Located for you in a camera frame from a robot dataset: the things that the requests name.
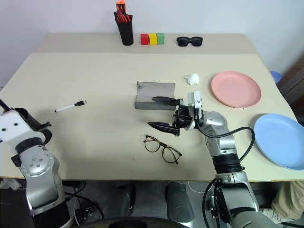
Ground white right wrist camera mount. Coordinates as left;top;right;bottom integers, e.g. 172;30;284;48
187;90;203;119

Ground light blue plate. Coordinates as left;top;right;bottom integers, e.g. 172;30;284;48
253;113;304;171

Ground light blue bin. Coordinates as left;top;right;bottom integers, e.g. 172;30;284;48
270;70;282;84

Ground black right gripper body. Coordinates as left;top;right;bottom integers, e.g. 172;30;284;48
172;97;193;138

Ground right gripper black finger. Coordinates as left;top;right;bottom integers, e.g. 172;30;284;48
147;121;181;136
151;95;179;107

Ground white tissue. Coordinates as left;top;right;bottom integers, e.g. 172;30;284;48
184;73;200;86

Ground dark grey rounded shape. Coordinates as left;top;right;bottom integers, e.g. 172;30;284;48
164;181;196;223
117;182;137;217

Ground thin black shoulder cable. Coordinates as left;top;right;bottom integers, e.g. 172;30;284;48
201;178;223;225

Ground person's light shoe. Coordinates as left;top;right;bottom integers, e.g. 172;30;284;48
258;208;283;224

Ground grey glasses case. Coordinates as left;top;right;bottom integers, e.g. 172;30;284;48
134;81;176;111

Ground black sunglasses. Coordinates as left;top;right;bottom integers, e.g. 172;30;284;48
176;36;203;48

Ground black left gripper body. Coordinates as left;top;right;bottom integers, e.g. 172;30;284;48
35;128;53;144

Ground orange capped marker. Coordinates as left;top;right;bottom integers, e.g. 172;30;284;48
115;0;126;17

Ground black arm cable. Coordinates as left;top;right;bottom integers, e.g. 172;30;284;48
194;115;256;167
0;98;11;112

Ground black pen cup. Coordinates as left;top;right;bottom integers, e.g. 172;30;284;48
115;14;134;46

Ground white marker with black cap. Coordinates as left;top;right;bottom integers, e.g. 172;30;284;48
54;100;87;114

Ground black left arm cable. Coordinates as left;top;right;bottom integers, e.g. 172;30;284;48
0;98;11;112

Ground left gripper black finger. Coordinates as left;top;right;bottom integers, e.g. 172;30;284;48
14;108;52;131

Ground pink plate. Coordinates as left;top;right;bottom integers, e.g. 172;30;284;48
210;70;262;109

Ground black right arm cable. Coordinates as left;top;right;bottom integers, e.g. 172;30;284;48
194;115;256;167

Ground black floor cable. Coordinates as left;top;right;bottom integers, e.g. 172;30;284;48
62;181;105;226

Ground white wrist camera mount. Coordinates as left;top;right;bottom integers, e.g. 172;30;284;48
187;90;203;119
0;111;44;149

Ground tortoiseshell glasses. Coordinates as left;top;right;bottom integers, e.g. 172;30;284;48
142;134;183;165

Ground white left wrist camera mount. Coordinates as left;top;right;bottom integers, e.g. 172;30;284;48
0;111;44;149

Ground dark brown wooden furniture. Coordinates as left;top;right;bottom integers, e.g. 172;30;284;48
277;56;304;112

